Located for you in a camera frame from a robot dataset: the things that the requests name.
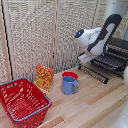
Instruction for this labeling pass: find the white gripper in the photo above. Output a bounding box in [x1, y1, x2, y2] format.
[76, 50, 98, 65]

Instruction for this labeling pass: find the red plastic shopping basket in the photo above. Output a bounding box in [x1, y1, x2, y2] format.
[0, 77, 53, 128]

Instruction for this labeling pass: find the red bowl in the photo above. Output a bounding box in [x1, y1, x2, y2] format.
[61, 71, 79, 81]

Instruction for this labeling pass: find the black toaster oven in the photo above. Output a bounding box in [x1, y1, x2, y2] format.
[90, 37, 128, 80]

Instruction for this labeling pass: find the glass oven door with handle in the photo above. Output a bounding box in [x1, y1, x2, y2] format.
[77, 64, 111, 85]

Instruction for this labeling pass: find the blue plastic mug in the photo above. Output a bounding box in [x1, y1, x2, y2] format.
[61, 75, 81, 96]

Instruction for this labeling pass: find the yellow red cereal box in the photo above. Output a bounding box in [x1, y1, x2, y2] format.
[35, 64, 55, 93]

